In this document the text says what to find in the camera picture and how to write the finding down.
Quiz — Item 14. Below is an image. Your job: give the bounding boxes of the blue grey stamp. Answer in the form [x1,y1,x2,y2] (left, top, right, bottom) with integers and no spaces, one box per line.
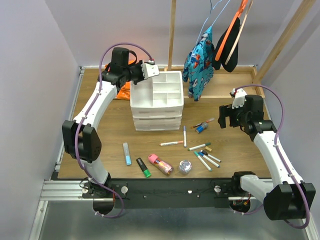
[195,123,208,134]

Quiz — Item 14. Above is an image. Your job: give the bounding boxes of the blue patterned shirt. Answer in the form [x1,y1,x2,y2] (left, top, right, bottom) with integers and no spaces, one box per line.
[182,26,215,102]

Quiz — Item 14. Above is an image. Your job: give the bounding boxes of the black capped white marker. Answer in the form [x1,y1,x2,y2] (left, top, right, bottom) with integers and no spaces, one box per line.
[200,150,222,163]

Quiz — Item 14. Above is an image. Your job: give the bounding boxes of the blue capped white marker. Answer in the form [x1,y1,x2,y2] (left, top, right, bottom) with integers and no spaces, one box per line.
[198,152,220,168]

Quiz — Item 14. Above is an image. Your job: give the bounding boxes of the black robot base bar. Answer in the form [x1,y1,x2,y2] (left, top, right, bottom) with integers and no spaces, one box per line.
[82,177,261,210]

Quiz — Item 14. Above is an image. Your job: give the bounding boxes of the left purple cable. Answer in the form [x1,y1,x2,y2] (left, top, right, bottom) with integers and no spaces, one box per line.
[73,42,155,219]

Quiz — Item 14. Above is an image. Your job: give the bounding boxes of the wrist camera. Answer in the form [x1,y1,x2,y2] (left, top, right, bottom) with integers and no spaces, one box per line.
[141,60,160,80]
[230,88,247,110]

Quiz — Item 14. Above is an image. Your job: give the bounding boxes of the teal capped white marker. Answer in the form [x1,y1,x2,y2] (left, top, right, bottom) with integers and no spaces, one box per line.
[193,151,212,172]

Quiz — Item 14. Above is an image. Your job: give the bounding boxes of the purple cable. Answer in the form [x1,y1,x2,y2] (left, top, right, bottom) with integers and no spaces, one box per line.
[73,42,155,219]
[232,84,311,229]

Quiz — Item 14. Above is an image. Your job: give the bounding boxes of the light blue highlighter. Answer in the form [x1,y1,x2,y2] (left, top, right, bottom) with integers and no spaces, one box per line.
[123,142,132,166]

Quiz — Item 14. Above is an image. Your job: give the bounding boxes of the wooden hanger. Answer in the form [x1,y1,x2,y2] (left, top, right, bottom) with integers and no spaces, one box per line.
[225,0,254,65]

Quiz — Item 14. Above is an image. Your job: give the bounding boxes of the clear jar of paperclips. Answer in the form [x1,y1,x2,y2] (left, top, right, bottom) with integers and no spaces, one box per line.
[178,160,192,175]

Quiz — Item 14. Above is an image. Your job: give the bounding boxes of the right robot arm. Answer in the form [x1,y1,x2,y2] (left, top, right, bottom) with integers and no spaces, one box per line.
[218,88,316,221]

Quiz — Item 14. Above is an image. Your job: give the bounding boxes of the green capped white marker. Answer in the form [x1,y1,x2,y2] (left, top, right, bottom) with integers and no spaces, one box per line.
[187,142,211,151]

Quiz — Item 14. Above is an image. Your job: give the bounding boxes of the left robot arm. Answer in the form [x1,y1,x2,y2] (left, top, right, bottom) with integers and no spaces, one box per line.
[62,44,146,198]

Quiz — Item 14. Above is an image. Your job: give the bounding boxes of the light blue wire hanger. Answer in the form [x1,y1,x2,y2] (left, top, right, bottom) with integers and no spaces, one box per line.
[197,0,232,41]

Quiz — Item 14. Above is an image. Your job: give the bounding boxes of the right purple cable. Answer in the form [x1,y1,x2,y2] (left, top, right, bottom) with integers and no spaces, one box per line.
[232,84,311,229]

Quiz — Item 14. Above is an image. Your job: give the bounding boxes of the purple capped white marker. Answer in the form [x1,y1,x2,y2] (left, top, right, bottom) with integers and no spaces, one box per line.
[183,125,187,148]

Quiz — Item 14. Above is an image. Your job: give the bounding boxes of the orange tie-dye cloth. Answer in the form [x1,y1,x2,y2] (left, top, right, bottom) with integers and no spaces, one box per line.
[104,59,137,100]

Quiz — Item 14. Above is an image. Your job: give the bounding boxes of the orange red pen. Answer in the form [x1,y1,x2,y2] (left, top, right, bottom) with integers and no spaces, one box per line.
[190,118,215,129]

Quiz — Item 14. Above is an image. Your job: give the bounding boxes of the peach capped white marker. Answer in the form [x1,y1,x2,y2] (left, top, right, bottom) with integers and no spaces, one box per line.
[159,140,184,147]

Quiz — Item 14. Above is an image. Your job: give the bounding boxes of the white plastic drawer organizer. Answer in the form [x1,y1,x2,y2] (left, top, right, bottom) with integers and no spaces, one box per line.
[130,71,184,131]

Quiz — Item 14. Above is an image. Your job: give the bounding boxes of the pink capped pen tube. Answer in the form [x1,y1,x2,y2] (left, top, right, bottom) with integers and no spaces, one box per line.
[148,153,174,176]

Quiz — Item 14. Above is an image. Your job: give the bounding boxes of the wooden clothes rack frame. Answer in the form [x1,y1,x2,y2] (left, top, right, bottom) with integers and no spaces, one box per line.
[169,0,320,98]

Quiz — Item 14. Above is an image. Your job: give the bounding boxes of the orange hanger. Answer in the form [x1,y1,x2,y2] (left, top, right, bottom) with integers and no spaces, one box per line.
[214,0,248,61]

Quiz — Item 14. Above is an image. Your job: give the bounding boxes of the black green highlighter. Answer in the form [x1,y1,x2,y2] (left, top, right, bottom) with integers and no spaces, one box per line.
[136,157,152,178]

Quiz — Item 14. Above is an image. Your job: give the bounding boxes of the black garment on hanger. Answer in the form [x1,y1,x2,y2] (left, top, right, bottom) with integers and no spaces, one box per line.
[211,18,241,73]

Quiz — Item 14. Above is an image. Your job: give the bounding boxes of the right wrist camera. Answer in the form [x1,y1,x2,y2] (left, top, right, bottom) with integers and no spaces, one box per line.
[230,88,247,110]

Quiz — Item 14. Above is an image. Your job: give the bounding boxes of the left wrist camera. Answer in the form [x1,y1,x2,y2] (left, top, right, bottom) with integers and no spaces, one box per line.
[141,60,160,80]

